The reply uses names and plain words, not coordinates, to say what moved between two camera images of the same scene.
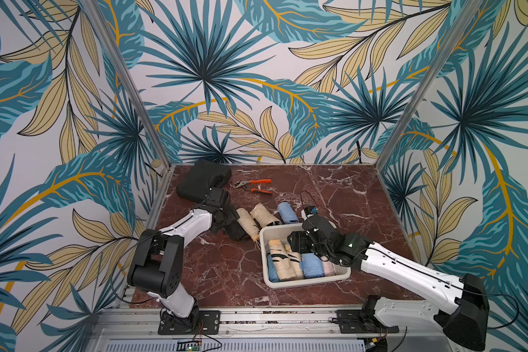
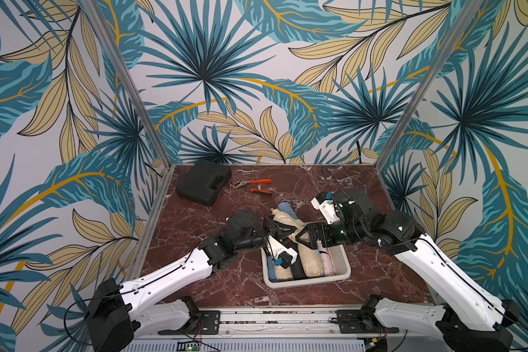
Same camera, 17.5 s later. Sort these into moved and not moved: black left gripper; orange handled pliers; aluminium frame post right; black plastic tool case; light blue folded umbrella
Moved: black left gripper
Not moved: black plastic tool case; orange handled pliers; aluminium frame post right; light blue folded umbrella
